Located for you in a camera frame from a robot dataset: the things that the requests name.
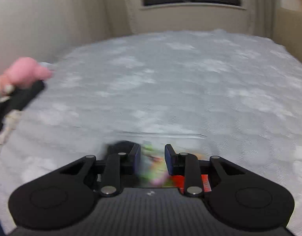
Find red plastic pig toy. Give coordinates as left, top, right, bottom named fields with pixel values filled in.
left=169, top=152, right=213, bottom=194

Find black plush cat toy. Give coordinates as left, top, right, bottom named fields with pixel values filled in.
left=106, top=141, right=135, bottom=156

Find pink plush toy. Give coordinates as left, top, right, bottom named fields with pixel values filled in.
left=0, top=57, right=52, bottom=98

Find beige headboard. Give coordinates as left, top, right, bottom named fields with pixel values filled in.
left=272, top=7, right=302, bottom=63

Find green carrot toy keychain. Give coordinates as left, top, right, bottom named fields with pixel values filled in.
left=140, top=142, right=169, bottom=188

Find beige curtain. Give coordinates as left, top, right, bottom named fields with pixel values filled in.
left=104, top=0, right=134, bottom=37

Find white patterned cloth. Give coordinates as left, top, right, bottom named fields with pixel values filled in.
left=0, top=110, right=22, bottom=152

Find black garment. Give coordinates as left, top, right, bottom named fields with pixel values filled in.
left=0, top=80, right=46, bottom=132

